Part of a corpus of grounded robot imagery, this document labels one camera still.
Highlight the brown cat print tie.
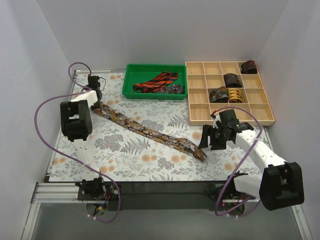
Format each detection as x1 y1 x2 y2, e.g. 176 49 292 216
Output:
93 102 207 162

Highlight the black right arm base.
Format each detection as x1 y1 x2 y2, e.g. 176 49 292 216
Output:
204 183 250 201

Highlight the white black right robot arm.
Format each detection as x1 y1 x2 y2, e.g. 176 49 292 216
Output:
198 107 305 216

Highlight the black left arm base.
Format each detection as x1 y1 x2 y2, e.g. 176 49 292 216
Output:
75 181 122 201

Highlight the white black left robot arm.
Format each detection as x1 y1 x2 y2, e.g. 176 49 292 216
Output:
60 90 99 181

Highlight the rolled green brown tie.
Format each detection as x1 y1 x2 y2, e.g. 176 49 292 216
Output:
209 86 229 103

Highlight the rolled yellow black tie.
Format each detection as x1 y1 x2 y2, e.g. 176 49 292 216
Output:
227 88 244 103

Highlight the green plastic tray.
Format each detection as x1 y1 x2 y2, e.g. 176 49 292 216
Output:
122 63 188 100

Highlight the wooden compartment organizer box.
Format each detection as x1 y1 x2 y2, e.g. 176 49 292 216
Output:
185 60 275 126

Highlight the rolled dark floral tie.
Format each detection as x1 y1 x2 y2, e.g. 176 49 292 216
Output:
223 73 243 88

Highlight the dark blue patterned tie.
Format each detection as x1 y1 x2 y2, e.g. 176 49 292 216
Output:
155 84 185 95

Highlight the orange navy striped tie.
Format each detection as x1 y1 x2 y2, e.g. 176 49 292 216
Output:
132 71 179 93

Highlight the rolled dark red tie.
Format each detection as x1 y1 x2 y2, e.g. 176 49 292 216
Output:
240 60 258 74

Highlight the floral print table mat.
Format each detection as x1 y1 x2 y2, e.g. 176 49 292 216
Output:
48 72 270 183

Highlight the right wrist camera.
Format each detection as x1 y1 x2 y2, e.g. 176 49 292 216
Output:
210 112 221 129

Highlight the aluminium frame rail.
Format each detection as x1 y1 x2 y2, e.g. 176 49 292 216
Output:
31 181 301 203

